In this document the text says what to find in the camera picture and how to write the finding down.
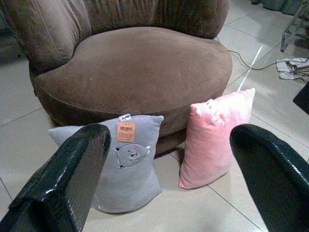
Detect black box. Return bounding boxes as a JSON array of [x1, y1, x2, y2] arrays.
[[293, 81, 309, 115]]

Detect white floor cable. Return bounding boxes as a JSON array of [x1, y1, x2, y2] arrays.
[[213, 36, 290, 71]]

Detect pink pillow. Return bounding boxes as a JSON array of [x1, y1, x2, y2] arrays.
[[178, 87, 256, 189]]

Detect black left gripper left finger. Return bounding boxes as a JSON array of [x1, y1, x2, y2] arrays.
[[0, 123, 112, 232]]

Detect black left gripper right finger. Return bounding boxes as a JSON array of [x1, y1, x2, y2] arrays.
[[230, 124, 309, 232]]

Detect brown round sofa chair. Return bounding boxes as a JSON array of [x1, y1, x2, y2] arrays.
[[1, 0, 234, 155]]

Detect grey curtain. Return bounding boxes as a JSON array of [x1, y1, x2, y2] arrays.
[[251, 0, 302, 14]]

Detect orange price tag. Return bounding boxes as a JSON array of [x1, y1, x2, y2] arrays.
[[116, 121, 136, 143]]

